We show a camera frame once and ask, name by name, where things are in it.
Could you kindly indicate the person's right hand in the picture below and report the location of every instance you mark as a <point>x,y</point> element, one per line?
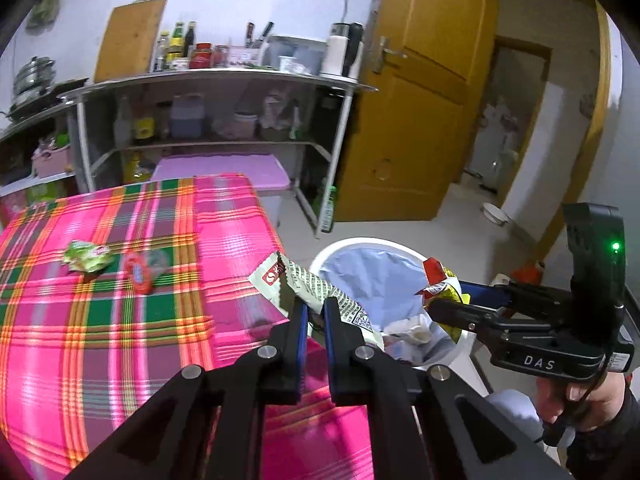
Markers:
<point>607,400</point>

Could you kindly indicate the red lidded jar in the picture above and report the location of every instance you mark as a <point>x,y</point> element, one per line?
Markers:
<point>201,56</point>

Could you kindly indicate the green hanging cloth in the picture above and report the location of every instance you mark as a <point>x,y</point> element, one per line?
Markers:
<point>45,7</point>

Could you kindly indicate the steel pot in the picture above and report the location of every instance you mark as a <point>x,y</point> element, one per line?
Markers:
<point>34,76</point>

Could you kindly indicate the clear plastic bottle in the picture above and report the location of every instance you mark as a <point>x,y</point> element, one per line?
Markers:
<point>123,125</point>

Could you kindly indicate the small glass jar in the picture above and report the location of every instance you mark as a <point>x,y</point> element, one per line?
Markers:
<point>221,56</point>

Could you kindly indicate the green glass bottle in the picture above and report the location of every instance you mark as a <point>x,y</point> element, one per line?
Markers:
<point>327,210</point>

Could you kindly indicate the small white cup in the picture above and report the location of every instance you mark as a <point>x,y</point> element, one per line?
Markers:
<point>287,64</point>

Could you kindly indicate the wooden side shelf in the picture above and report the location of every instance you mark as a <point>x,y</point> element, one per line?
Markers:
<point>30,120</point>

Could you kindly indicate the dark sauce bottle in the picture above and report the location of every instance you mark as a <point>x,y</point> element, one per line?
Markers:
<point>190,40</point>

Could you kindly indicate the white green printed wrapper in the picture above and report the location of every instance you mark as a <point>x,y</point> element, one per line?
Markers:
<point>320,287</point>

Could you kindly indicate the grey bin liner bag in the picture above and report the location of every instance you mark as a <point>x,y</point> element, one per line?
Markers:
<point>370,280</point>

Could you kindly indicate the pink plastic basket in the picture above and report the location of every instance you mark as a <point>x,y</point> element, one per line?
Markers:
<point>50,162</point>

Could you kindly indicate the pink plastic tub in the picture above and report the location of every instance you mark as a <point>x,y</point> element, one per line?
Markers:
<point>245,126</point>

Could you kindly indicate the dark brown jar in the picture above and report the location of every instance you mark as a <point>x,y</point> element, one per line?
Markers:
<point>162,122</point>

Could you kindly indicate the wooden cutting board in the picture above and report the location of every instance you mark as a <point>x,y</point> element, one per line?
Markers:
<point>130,40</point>

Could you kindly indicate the person's leg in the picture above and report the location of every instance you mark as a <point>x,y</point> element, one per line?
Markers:
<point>515,417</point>

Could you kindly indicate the white electric kettle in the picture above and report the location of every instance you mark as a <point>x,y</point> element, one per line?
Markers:
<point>337,52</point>

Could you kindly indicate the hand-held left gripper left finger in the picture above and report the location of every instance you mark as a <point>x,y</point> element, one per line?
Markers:
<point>300,350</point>

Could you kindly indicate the dark thermos flask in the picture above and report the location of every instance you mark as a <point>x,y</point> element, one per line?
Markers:
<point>326,115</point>

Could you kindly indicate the clear glass bottle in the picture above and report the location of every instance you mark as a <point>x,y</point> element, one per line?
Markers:
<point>161,55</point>

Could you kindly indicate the white bowl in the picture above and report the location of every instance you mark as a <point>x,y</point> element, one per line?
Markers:
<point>495,214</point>

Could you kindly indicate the black stove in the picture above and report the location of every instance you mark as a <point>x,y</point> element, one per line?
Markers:
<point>45,95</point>

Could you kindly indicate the yellow red snack packet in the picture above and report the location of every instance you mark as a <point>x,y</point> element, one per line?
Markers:
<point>446,282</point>

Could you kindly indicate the kitchen knives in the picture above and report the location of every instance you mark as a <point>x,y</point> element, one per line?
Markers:
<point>259,35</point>

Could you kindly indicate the purple liquid jug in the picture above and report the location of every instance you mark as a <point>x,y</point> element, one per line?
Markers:
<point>187,120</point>

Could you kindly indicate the storage box with purple lid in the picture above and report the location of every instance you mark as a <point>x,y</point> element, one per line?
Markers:
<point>220,167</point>

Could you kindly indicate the colourful cardboard boxes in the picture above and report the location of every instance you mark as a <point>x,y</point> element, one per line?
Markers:
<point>35,195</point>

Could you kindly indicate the pink plaid tablecloth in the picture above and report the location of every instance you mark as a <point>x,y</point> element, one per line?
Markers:
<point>100,360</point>

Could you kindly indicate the large yellow oil bottle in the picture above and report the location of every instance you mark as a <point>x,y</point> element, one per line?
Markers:
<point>137,169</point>

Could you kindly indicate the person's right forearm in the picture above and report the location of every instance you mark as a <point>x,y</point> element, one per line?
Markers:
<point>610,450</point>

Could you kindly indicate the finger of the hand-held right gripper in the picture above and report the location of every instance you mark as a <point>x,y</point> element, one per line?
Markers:
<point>465,317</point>
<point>487,292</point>

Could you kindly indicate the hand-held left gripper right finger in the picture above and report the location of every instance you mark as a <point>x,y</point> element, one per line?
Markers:
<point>334,360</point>

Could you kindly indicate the crumpled plastic bags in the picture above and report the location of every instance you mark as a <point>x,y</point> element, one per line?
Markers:
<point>277,112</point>

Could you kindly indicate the red plastic wrapper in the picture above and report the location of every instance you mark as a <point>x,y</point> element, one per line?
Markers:
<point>137,272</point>

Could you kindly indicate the white plastic bin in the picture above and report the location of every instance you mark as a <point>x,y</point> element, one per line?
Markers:
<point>345,250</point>

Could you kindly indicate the green crumpled snack wrapper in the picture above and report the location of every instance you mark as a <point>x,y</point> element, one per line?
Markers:
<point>87,255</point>

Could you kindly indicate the yellow wooden door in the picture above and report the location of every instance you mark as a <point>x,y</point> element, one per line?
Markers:
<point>420,110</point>

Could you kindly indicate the pink knife holder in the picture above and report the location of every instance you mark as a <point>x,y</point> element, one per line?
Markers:
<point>245,56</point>

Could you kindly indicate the clear plastic container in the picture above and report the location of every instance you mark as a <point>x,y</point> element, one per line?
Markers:
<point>300,50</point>

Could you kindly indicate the metal shelf unit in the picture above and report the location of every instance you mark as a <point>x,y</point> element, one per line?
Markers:
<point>210,77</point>

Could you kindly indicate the yellow label sauce bottle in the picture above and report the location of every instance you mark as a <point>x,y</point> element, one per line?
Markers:
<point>175,45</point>

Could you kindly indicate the orange floor item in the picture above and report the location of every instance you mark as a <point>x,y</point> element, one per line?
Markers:
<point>526,275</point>

